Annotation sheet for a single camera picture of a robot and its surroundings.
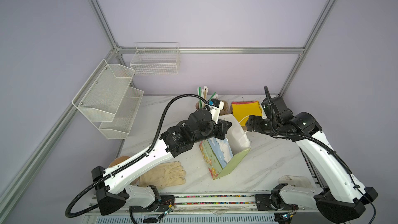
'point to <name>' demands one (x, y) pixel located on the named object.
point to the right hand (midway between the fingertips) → (251, 124)
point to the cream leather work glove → (164, 174)
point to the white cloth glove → (295, 180)
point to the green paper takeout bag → (222, 156)
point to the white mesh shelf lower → (120, 127)
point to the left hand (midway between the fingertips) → (231, 125)
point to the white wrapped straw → (205, 92)
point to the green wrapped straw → (200, 92)
